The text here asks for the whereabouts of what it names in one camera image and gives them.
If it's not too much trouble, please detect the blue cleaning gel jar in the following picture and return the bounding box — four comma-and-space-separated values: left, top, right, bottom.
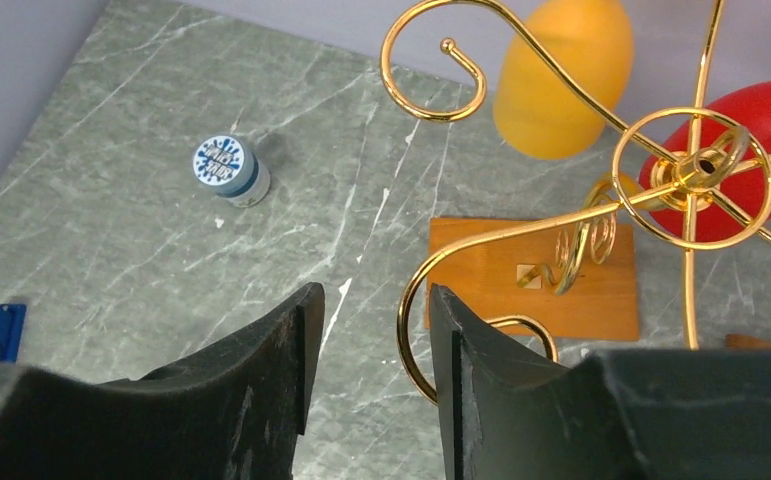
191, 134, 271, 208

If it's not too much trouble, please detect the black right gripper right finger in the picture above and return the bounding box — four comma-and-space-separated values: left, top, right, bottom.
428, 285, 771, 479

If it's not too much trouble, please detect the wooden tiered shelf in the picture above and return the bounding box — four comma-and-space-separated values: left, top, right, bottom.
724, 334, 771, 350

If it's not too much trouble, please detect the wooden rack base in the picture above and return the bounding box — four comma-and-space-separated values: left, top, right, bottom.
427, 224, 640, 341

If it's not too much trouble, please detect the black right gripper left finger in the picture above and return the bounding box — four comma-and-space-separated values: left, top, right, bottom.
0, 282, 325, 479

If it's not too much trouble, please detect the gold wire glass rack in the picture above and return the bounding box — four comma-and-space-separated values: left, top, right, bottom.
396, 1, 771, 404

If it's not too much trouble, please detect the red wine glass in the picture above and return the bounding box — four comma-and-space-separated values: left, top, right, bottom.
639, 81, 771, 242

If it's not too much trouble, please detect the yellow wine glass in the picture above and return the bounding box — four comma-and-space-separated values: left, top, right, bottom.
493, 0, 634, 160

